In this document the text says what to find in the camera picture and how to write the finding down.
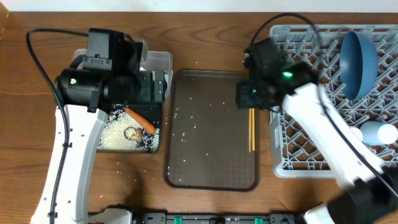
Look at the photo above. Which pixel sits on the grey dishwasher rack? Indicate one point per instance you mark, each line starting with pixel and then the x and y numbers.
pixel 293 153

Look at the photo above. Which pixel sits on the orange carrot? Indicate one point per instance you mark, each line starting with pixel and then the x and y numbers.
pixel 145 124

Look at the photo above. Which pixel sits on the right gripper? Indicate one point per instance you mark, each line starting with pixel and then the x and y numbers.
pixel 244 97

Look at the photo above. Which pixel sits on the light blue cup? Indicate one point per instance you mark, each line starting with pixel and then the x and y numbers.
pixel 378 133

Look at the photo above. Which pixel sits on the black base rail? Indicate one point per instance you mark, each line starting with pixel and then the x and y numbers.
pixel 217 218

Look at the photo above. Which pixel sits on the brown food scrap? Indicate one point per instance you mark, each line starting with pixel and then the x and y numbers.
pixel 133 134

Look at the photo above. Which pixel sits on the wooden chopstick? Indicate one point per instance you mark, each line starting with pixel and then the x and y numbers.
pixel 252 129

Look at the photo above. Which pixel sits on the brown serving tray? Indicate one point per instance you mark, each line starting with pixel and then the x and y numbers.
pixel 208 144

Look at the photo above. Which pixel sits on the clear plastic bin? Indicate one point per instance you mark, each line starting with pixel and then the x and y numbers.
pixel 102 57

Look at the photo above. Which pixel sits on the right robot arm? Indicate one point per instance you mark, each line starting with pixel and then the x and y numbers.
pixel 366 174

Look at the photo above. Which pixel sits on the blue plate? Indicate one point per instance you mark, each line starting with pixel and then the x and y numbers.
pixel 359 64

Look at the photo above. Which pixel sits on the white rice pile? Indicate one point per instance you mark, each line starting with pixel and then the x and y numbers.
pixel 124 137

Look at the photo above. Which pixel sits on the black tray bin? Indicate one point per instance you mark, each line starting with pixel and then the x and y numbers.
pixel 146 124

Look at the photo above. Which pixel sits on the pink cup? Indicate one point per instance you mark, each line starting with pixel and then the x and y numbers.
pixel 357 132

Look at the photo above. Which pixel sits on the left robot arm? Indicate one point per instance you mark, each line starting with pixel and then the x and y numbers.
pixel 113 74

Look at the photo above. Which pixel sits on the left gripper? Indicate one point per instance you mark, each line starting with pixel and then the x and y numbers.
pixel 147 91

